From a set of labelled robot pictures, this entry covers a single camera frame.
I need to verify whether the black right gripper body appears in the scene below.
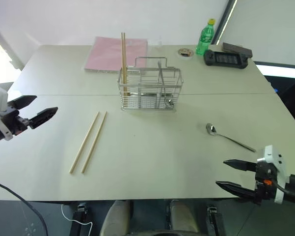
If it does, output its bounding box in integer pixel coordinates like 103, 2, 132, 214
254, 161, 279, 202

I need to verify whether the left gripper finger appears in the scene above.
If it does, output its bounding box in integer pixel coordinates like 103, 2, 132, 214
28, 106, 59, 130
11, 95, 38, 110

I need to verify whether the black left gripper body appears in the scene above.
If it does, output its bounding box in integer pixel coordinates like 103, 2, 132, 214
0, 101, 30, 136

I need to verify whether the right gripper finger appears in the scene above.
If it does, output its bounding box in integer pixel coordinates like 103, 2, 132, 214
215, 180, 261, 205
223, 159, 258, 173

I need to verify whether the black stand leg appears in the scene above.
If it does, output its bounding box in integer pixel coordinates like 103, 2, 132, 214
206, 205, 227, 236
69, 202, 89, 236

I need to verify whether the silver metal spoon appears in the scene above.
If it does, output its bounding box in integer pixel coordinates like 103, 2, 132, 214
205, 122, 257, 153
157, 60, 175, 109

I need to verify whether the wooden chopstick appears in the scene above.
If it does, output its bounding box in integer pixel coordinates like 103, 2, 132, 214
68, 111, 100, 175
80, 111, 108, 174
121, 32, 127, 94
123, 32, 129, 97

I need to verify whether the beige rounded robot leg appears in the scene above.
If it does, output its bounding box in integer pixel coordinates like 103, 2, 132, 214
99, 200, 134, 236
168, 199, 200, 235

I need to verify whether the pink notebook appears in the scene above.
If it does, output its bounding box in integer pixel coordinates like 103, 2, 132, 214
84, 36, 149, 74

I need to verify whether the black handheld game console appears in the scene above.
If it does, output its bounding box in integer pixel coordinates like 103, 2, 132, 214
203, 49, 249, 70

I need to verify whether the dark brown rectangular block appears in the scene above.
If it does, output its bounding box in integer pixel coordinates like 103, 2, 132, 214
222, 42, 253, 59

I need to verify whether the white tape roll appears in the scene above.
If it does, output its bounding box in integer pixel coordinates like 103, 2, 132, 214
177, 48, 194, 60

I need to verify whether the green plastic bottle yellow cap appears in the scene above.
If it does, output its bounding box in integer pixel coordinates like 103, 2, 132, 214
195, 18, 216, 56

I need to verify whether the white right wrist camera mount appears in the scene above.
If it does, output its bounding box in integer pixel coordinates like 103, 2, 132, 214
257, 145, 292, 204

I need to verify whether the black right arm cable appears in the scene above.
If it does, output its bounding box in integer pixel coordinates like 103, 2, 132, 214
268, 179, 295, 199

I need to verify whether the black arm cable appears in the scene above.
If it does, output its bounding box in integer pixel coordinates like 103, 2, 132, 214
0, 177, 49, 236
268, 179, 295, 199

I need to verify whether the thin white cable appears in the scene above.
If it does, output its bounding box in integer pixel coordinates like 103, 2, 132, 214
61, 203, 94, 236

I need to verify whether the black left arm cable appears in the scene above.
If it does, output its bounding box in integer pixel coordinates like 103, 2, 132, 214
0, 177, 49, 236

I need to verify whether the metal wire cutlery basket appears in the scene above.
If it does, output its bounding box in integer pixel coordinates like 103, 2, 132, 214
116, 56, 186, 112

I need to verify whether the black window frame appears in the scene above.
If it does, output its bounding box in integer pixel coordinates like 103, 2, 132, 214
217, 0, 238, 45

